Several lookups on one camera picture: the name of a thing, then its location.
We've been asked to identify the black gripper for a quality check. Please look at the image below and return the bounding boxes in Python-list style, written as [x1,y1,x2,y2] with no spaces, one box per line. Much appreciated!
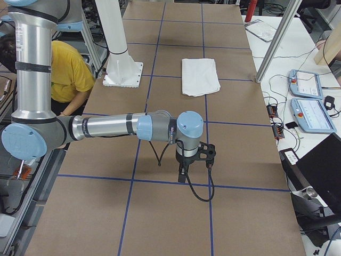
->
[175,149,199,183]

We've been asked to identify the white long-sleeve printed shirt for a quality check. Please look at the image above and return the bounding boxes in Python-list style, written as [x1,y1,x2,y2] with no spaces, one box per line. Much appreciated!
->
[182,58,221,97]

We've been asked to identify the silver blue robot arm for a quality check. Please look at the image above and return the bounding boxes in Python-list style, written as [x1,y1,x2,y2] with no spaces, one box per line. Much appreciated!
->
[2,1,204,182]

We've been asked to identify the black laptop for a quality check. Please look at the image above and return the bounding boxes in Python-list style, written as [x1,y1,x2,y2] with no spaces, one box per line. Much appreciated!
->
[296,133,341,214]

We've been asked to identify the lower blue teach pendant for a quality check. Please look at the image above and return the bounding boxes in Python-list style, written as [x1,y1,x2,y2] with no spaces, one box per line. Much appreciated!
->
[290,98,337,134]

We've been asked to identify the blue teach pendant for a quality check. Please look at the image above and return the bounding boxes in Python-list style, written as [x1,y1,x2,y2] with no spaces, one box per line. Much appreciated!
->
[288,69,323,100]
[290,98,337,134]

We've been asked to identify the person in yellow shirt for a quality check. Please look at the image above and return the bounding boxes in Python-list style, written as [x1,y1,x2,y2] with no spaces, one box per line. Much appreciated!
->
[0,36,96,117]

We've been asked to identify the upper blue teach pendant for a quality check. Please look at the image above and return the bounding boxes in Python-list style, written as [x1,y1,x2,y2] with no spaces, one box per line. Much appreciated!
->
[288,69,323,100]

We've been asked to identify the orange device on floor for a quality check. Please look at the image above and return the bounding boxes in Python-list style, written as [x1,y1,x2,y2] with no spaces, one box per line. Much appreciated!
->
[13,164,32,180]

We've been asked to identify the red fire extinguisher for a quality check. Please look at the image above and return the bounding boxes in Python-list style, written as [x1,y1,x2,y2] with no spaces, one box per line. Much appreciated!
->
[245,0,258,23]

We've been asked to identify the black camera cable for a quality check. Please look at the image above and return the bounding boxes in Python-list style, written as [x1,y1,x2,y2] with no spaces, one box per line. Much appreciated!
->
[149,138,215,202]

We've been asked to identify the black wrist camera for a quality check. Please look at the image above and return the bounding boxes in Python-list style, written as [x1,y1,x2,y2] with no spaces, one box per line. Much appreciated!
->
[198,141,216,165]

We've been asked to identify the white central column pedestal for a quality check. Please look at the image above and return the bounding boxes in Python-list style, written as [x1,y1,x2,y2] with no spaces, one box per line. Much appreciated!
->
[95,0,143,88]

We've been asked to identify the aluminium frame post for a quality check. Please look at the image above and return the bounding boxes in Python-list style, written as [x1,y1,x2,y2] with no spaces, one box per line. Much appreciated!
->
[255,0,302,83]

